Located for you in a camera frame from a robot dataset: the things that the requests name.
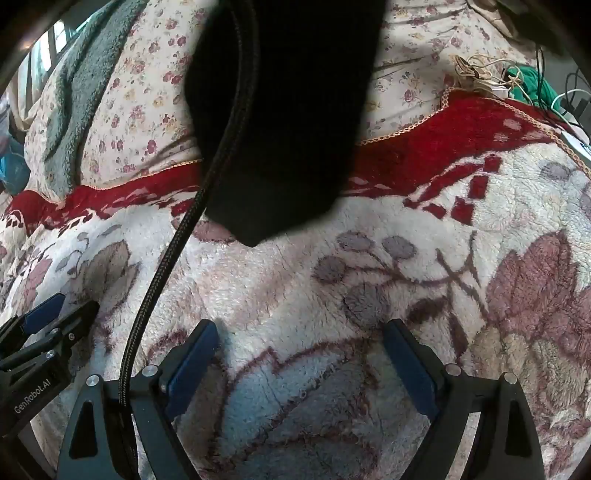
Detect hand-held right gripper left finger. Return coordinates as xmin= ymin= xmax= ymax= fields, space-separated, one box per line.
xmin=55 ymin=319 xmax=220 ymax=480

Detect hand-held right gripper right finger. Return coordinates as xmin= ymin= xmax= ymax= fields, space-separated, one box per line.
xmin=383 ymin=318 xmax=548 ymax=480

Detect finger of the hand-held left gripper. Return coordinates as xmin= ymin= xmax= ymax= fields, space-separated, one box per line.
xmin=0 ymin=292 xmax=66 ymax=355
xmin=0 ymin=300 xmax=101 ymax=373

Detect black pants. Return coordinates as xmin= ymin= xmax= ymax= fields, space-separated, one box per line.
xmin=185 ymin=0 xmax=389 ymax=247

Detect red floral plush blanket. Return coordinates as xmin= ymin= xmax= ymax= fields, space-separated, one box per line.
xmin=0 ymin=90 xmax=591 ymax=480

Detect blue cloth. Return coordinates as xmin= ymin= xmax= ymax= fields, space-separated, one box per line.
xmin=0 ymin=137 xmax=29 ymax=195

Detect white floral bedsheet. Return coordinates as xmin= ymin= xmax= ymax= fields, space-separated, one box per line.
xmin=23 ymin=0 xmax=555 ymax=197

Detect white flat device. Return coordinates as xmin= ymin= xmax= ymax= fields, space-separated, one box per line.
xmin=560 ymin=130 xmax=591 ymax=163

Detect green cloth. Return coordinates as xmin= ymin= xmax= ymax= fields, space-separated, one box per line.
xmin=505 ymin=65 xmax=561 ymax=112

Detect black braided cable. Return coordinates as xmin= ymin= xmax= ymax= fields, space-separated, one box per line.
xmin=117 ymin=4 xmax=259 ymax=409

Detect tangled beige cord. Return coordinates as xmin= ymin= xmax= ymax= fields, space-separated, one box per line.
xmin=450 ymin=53 xmax=527 ymax=93

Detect white cable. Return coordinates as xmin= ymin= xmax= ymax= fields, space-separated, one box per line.
xmin=549 ymin=87 xmax=591 ymax=117

